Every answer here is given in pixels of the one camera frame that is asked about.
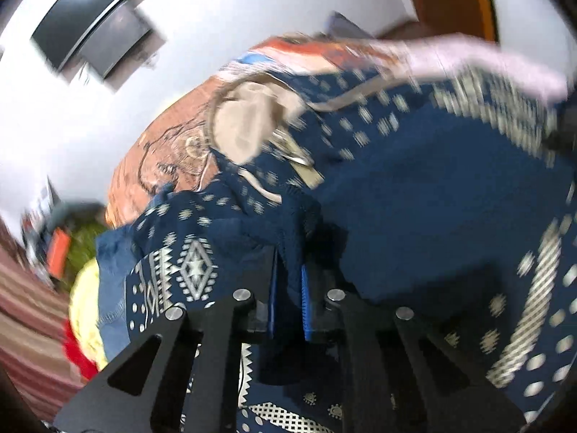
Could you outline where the orange box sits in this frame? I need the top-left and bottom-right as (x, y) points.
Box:
(47, 228), (71, 280)

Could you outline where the orange printed bed quilt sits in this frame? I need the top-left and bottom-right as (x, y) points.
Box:
(106, 34), (569, 228)

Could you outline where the small wall monitor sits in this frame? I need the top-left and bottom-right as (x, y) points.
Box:
(79, 3), (153, 79)

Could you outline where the navy patterned zip hoodie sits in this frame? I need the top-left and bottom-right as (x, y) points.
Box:
(125, 69), (576, 421)

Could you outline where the blue denim jacket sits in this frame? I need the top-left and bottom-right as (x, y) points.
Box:
(96, 225), (136, 362)

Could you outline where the yellow cartoon fleece blanket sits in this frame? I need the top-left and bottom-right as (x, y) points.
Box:
(69, 258), (107, 371)

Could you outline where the red plush garment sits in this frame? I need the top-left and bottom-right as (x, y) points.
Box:
(63, 320), (99, 380)

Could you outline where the large wall television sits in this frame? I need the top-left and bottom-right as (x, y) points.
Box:
(32, 0), (121, 71)

